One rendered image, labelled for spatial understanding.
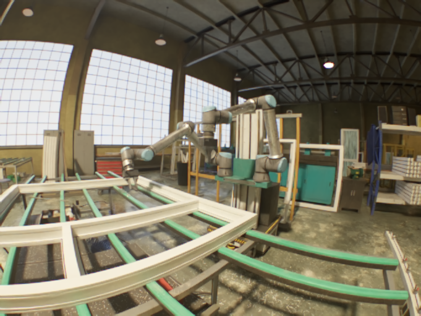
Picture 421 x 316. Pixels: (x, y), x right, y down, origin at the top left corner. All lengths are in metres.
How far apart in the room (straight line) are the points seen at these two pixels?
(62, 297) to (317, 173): 4.45
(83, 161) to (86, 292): 7.70
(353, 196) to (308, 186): 1.20
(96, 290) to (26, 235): 0.50
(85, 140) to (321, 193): 8.55
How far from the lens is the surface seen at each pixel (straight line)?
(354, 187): 4.19
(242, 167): 2.03
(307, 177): 4.45
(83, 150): 8.08
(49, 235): 0.92
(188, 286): 0.64
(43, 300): 0.58
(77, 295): 0.56
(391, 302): 0.75
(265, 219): 2.26
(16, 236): 0.96
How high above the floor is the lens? 1.29
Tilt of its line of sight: 4 degrees down
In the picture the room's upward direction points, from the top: 2 degrees clockwise
